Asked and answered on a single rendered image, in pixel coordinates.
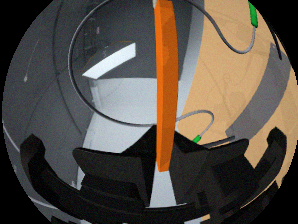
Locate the orange handle with grey loop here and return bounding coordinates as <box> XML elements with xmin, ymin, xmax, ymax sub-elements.
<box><xmin>153</xmin><ymin>0</ymin><xmax>180</xmax><ymax>172</ymax></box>

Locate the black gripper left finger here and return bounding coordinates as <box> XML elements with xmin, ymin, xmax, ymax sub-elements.
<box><xmin>72</xmin><ymin>125</ymin><xmax>157</xmax><ymax>208</ymax></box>

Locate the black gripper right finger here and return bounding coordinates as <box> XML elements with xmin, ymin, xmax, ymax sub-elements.
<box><xmin>168</xmin><ymin>131</ymin><xmax>250</xmax><ymax>205</ymax></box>

